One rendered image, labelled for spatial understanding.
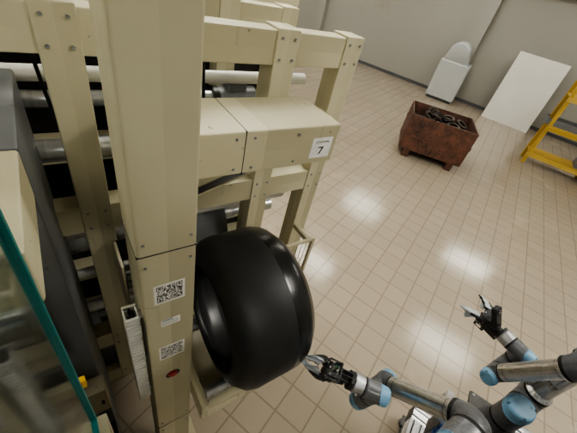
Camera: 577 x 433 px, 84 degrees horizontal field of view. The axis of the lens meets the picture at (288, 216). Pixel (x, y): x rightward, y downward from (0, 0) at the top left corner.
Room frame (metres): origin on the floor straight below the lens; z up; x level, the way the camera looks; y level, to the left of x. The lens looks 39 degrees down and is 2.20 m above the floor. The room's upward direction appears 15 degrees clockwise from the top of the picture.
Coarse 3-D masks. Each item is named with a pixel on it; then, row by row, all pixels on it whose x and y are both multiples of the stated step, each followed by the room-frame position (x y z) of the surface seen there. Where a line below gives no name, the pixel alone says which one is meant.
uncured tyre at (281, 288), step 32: (224, 256) 0.68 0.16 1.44; (256, 256) 0.70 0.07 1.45; (288, 256) 0.75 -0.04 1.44; (224, 288) 0.59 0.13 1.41; (256, 288) 0.60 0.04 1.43; (288, 288) 0.65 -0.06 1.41; (224, 320) 0.77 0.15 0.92; (256, 320) 0.53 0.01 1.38; (288, 320) 0.57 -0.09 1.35; (224, 352) 0.64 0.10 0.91; (256, 352) 0.47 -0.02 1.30; (288, 352) 0.53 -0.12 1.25; (256, 384) 0.45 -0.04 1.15
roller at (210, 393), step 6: (222, 378) 0.54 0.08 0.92; (210, 384) 0.51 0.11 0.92; (216, 384) 0.51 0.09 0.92; (222, 384) 0.52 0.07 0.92; (228, 384) 0.53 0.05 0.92; (204, 390) 0.48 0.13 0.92; (210, 390) 0.49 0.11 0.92; (216, 390) 0.50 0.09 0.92; (222, 390) 0.51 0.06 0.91; (210, 396) 0.47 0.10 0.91
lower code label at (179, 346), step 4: (180, 340) 0.47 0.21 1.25; (184, 340) 0.48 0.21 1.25; (172, 344) 0.46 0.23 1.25; (176, 344) 0.46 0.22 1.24; (180, 344) 0.47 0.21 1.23; (184, 344) 0.48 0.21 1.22; (164, 348) 0.44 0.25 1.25; (168, 348) 0.45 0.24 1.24; (172, 348) 0.46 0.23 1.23; (176, 348) 0.46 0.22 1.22; (180, 348) 0.47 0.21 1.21; (184, 348) 0.48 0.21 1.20; (160, 352) 0.43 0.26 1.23; (164, 352) 0.44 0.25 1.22; (168, 352) 0.45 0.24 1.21; (172, 352) 0.45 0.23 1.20; (176, 352) 0.46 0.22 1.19; (160, 356) 0.43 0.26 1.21; (164, 356) 0.44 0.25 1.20; (168, 356) 0.45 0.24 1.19; (160, 360) 0.43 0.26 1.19
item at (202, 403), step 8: (192, 368) 0.54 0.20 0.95; (192, 376) 0.51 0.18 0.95; (192, 384) 0.48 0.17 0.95; (200, 384) 0.49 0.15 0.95; (192, 392) 0.48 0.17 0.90; (200, 392) 0.46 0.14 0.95; (200, 400) 0.44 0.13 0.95; (208, 400) 0.45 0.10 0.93; (200, 408) 0.42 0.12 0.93; (208, 408) 0.43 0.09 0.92; (200, 416) 0.42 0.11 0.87
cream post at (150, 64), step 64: (128, 0) 0.43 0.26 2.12; (192, 0) 0.49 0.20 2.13; (128, 64) 0.43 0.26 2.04; (192, 64) 0.49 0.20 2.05; (128, 128) 0.42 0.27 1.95; (192, 128) 0.49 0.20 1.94; (128, 192) 0.42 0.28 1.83; (192, 192) 0.49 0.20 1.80; (128, 256) 0.50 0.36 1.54; (192, 256) 0.49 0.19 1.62; (192, 320) 0.50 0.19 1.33
